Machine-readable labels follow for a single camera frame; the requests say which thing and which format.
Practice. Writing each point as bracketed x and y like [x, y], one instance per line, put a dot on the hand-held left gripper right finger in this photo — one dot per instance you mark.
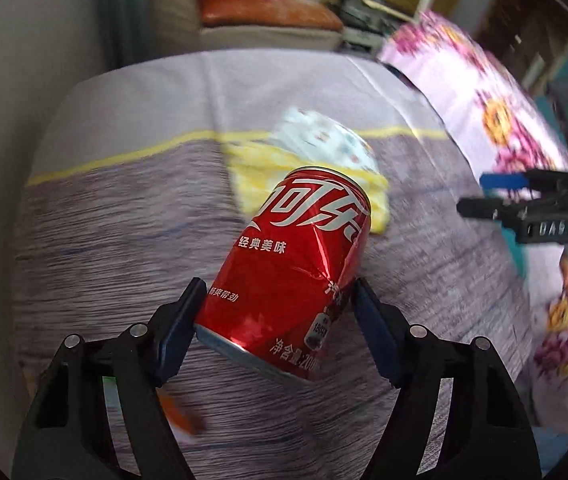
[374, 330]

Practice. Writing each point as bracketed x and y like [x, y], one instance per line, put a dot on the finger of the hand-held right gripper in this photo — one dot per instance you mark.
[506, 180]
[484, 208]

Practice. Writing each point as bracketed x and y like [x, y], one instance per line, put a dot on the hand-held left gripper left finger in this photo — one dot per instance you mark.
[176, 335]

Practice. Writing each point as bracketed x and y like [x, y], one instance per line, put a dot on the teal plastic bin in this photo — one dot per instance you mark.
[516, 260]

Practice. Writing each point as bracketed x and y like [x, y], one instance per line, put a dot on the red soda can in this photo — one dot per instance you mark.
[289, 260]

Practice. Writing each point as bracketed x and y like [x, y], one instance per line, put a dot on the orange wrapper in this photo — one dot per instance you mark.
[184, 415]

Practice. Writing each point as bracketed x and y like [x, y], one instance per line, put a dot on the floral pink blanket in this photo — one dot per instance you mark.
[464, 85]

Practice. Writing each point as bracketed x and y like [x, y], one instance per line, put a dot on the yellow checked cloth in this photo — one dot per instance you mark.
[249, 185]

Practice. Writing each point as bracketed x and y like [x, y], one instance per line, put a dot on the stack of books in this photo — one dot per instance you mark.
[369, 15]

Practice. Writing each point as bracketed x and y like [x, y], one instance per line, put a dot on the orange seat cushion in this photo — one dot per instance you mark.
[264, 12]

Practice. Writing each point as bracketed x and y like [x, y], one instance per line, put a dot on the cream sofa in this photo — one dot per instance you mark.
[179, 10]

